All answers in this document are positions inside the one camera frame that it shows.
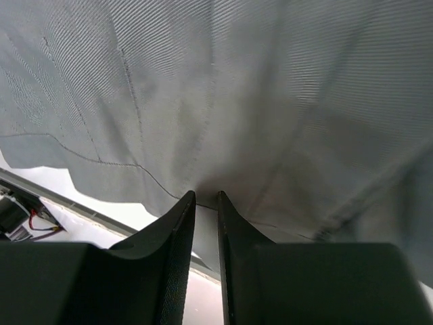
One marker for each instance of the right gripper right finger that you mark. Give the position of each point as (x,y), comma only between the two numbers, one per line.
(264,282)

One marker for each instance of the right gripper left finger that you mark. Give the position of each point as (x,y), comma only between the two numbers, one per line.
(139,280)

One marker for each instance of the grey pleated skirt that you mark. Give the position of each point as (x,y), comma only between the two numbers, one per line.
(315,117)

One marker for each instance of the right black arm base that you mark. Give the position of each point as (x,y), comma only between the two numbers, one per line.
(24,217)

